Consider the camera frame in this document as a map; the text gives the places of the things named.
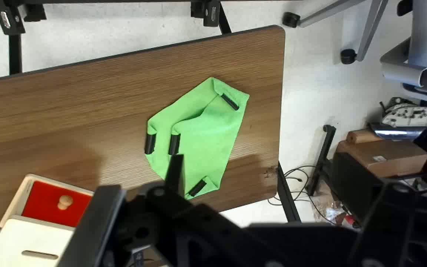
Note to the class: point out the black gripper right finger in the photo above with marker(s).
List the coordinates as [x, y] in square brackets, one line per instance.
[394, 231]

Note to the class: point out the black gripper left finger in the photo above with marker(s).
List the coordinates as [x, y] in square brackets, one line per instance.
[92, 241]

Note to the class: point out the white wooden box red drawer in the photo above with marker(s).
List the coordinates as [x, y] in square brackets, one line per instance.
[39, 222]

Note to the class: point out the brown cardboard box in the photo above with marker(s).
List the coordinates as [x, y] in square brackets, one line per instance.
[381, 158]

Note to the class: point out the green fabric bag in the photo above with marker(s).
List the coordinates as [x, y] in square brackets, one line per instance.
[202, 125]

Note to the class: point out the black tripod pole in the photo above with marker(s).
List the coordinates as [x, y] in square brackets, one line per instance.
[12, 26]

